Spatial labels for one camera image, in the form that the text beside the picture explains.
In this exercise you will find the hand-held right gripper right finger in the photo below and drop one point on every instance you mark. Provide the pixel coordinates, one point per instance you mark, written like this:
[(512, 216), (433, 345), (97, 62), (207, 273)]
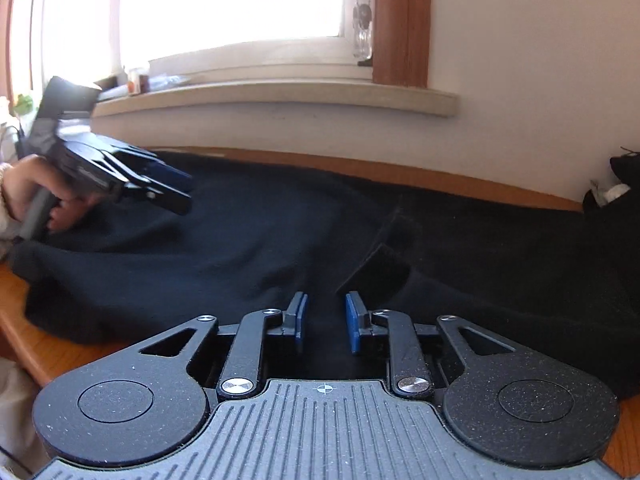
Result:
[(352, 322)]

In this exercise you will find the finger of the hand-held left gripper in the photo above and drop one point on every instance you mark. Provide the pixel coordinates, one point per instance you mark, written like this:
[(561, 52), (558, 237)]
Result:
[(170, 176), (165, 201)]

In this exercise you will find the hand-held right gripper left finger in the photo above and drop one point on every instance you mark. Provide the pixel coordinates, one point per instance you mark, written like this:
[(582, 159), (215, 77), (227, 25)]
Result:
[(300, 320)]

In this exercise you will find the black fleece pants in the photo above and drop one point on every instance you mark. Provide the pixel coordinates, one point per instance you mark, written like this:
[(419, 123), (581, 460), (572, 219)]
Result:
[(300, 230)]

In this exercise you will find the person's left forearm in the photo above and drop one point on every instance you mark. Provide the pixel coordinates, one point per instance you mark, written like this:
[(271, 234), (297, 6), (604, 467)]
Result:
[(5, 235)]

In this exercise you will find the person's left hand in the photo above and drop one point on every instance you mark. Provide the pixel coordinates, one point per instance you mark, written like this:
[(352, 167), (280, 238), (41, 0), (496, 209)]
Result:
[(20, 185)]

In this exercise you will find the green plant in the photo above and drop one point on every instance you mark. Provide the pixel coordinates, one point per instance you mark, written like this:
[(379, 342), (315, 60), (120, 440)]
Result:
[(22, 103)]

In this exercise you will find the dark box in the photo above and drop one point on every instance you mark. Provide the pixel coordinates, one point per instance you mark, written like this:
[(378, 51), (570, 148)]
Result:
[(110, 82)]

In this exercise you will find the clear plastic wrapper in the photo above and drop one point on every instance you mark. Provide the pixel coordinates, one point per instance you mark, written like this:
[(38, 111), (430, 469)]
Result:
[(170, 81)]

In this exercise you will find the white window sash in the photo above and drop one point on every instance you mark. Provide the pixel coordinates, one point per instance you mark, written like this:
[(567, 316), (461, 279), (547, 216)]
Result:
[(250, 57)]

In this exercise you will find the beige windowsill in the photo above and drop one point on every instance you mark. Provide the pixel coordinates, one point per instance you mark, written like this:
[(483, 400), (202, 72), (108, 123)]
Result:
[(300, 97)]

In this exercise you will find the person's white top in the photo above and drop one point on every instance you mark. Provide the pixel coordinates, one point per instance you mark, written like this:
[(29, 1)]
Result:
[(17, 410)]

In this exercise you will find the white patterned folded garment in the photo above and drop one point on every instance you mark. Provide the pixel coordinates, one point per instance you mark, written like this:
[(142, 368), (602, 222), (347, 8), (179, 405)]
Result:
[(616, 191)]

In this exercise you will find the black folded sweater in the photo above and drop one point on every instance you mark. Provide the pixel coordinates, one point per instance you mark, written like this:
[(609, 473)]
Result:
[(627, 170)]

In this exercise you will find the wooden window frame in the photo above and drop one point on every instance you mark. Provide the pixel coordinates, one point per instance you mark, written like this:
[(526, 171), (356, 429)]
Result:
[(402, 20)]

